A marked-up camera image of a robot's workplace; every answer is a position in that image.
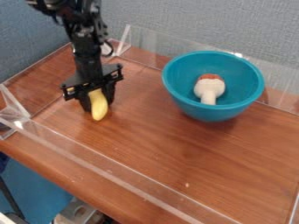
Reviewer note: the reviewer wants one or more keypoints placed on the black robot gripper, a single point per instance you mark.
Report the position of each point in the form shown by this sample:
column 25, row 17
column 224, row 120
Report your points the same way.
column 81, row 18

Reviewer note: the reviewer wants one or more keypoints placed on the yellow toy banana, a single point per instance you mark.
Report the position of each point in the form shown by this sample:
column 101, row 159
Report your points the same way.
column 99, row 104

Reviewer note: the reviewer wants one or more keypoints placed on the blue plastic bowl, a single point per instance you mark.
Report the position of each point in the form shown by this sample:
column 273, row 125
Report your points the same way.
column 244, row 79

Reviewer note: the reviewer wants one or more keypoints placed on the white red toy mushroom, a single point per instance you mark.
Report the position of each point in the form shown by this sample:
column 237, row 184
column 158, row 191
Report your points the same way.
column 209, row 88

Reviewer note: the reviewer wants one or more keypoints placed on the clear acrylic table barrier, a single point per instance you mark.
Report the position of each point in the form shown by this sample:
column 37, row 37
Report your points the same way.
column 149, row 165

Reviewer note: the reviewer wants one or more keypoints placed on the grey metal bracket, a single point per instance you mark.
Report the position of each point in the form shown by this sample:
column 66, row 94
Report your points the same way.
column 78, row 213

